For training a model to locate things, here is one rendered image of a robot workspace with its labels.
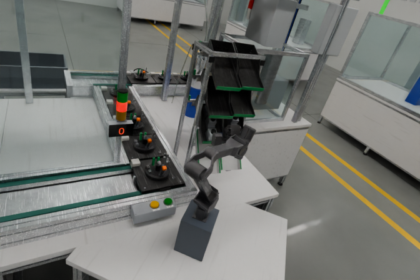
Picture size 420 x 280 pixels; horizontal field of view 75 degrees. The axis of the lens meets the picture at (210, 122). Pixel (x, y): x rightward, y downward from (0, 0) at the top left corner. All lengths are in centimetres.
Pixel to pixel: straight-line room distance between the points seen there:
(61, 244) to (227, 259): 73
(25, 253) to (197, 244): 70
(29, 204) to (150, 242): 57
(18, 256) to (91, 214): 29
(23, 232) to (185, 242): 66
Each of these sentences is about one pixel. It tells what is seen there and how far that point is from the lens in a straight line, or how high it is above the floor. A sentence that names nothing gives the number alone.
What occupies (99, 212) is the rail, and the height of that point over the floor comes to 95.
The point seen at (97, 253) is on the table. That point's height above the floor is 86.
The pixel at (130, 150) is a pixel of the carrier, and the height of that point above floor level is 97.
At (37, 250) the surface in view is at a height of 86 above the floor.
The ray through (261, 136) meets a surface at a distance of 261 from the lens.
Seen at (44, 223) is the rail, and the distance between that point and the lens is 137.
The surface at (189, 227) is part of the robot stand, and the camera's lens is 124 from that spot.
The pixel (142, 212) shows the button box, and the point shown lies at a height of 96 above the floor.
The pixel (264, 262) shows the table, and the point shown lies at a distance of 148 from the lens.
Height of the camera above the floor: 199
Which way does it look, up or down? 28 degrees down
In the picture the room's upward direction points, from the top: 14 degrees clockwise
